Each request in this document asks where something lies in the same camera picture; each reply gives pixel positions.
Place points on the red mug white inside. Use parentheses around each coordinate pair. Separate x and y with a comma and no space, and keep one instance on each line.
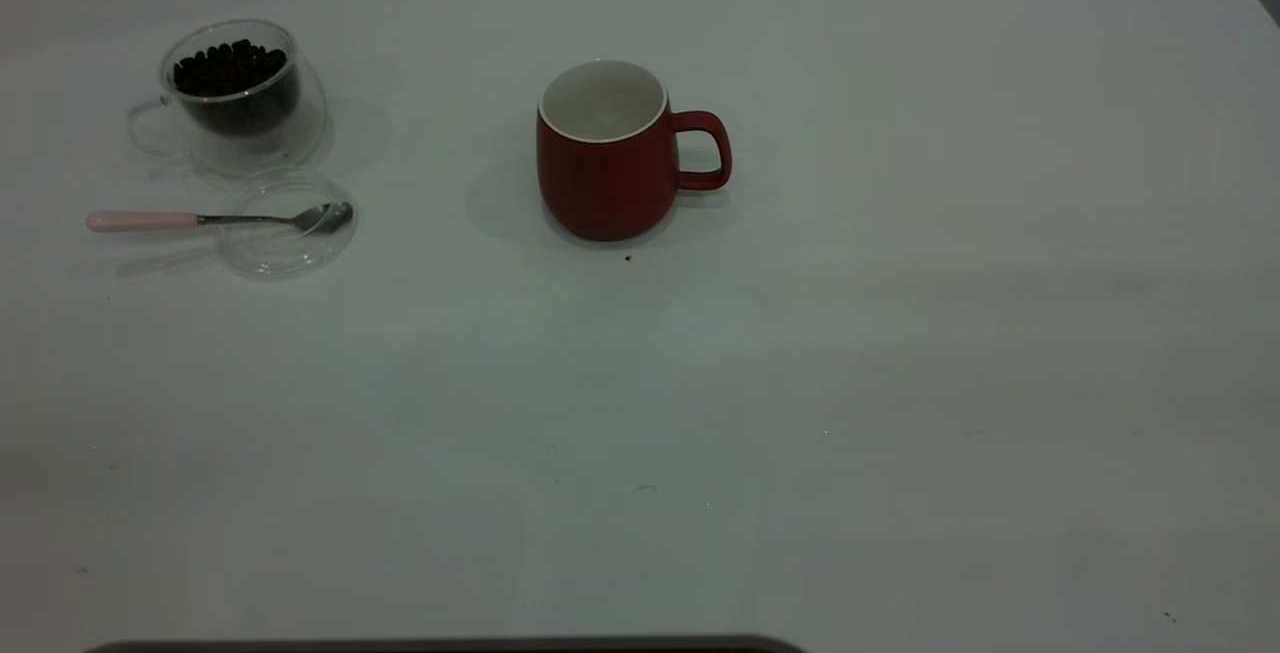
(600,183)

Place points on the dark coffee beans pile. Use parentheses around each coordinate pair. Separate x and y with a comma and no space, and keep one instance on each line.
(230,68)

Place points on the clear glass saucer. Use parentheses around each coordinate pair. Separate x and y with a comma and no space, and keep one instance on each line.
(270,255)

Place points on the clear double-wall glass cup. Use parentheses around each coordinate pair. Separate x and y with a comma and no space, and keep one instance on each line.
(312,123)

